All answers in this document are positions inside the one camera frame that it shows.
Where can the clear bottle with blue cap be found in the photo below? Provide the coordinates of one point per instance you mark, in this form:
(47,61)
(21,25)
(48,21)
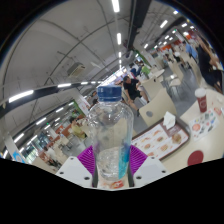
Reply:
(110,133)

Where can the red paper cup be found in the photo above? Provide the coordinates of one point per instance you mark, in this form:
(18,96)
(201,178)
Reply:
(202,103)

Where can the group of beige chairs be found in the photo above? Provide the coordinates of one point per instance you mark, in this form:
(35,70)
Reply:
(151,85)

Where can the printed paper tray liner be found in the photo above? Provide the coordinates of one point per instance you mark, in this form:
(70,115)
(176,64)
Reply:
(156,140)

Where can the ceiling air conditioner unit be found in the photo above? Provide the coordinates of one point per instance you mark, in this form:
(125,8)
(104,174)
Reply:
(76,70)

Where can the small red sauce packet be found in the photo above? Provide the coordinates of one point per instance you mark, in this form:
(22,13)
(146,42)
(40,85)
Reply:
(217,111)

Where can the crumpled white napkin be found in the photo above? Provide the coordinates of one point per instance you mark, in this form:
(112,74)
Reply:
(169,120)

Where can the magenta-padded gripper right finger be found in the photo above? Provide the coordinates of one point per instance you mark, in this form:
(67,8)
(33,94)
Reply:
(138,158)

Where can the group of ceiling lights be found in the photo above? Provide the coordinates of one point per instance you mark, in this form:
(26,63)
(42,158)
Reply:
(21,95)

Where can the flat round red coaster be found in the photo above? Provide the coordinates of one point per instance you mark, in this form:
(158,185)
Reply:
(195,158)

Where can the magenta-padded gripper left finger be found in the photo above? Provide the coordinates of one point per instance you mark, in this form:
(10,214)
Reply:
(86,158)

